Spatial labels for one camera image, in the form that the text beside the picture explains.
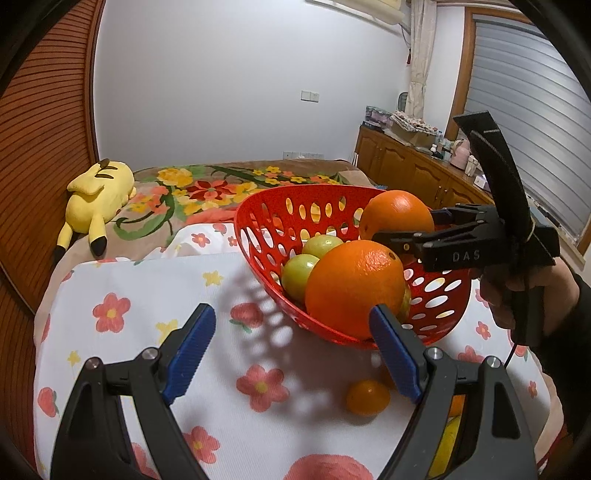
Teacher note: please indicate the wooden sideboard cabinet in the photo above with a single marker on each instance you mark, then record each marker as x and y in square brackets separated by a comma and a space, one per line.
[415, 168]

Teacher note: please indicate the grey window blind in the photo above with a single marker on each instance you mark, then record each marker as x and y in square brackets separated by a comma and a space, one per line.
[535, 115]

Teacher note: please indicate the yellow plush toy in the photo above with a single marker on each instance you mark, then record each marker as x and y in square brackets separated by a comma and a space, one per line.
[97, 194]

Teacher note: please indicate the floral bed blanket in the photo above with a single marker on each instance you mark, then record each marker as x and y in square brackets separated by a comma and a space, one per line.
[207, 189]

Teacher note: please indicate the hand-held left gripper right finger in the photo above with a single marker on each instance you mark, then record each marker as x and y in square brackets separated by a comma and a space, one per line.
[397, 355]

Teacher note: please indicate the wall air conditioner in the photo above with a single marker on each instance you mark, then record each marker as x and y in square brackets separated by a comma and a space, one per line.
[364, 8]

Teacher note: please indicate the white flower strawberry tablecloth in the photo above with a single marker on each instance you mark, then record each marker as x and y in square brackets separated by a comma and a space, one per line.
[152, 286]

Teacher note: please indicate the large orange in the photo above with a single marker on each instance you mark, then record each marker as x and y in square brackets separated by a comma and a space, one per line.
[355, 288]

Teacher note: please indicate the wooden louvered wardrobe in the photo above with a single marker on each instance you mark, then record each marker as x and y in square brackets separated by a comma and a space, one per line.
[37, 138]

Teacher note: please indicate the cream curtain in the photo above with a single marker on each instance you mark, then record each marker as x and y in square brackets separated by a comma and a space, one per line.
[421, 55]

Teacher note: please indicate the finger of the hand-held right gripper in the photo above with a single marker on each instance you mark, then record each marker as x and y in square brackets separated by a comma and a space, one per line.
[406, 241]
[455, 214]

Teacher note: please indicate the white light switch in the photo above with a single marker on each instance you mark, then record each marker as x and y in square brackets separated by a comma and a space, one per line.
[310, 95]

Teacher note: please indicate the small desk fan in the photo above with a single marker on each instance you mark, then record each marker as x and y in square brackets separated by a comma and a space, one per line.
[404, 101]

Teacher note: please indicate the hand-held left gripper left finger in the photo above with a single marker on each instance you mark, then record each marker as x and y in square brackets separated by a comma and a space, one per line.
[189, 355]

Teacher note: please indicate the small tangerine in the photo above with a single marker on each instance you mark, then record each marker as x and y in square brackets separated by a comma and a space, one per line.
[368, 397]
[455, 406]

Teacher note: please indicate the person's right forearm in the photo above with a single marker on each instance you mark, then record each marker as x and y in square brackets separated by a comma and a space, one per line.
[570, 360]

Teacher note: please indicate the yellow-green lemon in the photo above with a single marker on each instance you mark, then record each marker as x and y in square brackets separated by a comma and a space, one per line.
[445, 445]

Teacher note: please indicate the white cup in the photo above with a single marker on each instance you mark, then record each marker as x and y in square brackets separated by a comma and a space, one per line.
[473, 165]

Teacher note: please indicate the purple storage box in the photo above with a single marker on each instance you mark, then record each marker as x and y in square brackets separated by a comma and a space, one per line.
[376, 117]

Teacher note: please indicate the person's right hand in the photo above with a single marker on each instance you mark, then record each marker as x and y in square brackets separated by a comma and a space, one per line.
[558, 295]

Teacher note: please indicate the medium orange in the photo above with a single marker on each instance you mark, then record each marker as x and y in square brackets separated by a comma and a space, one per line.
[397, 212]

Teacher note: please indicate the white wall socket strip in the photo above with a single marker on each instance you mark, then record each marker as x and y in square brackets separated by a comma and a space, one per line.
[302, 154]

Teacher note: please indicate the pink kettle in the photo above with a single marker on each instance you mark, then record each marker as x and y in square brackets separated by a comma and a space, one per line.
[460, 154]

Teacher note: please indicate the cardboard box with patterned cloth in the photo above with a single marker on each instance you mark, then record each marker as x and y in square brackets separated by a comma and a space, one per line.
[413, 129]

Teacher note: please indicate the red perforated plastic basket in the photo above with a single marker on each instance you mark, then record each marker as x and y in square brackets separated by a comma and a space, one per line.
[351, 340]

